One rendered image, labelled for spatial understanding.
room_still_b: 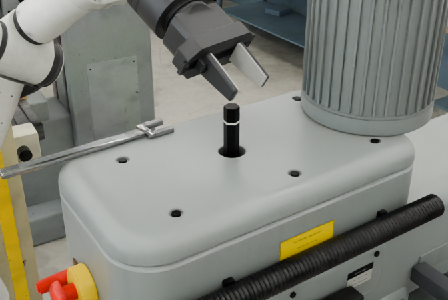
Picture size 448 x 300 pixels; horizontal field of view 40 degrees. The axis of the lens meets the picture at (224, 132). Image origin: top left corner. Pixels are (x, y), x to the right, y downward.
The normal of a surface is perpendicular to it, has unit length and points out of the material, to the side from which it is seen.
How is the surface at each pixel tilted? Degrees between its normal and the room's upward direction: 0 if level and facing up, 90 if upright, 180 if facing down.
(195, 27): 30
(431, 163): 0
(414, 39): 90
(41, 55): 77
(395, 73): 90
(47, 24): 103
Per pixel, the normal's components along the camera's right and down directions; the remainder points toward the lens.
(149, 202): 0.00, -0.88
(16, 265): 0.55, 0.39
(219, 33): 0.37, -0.61
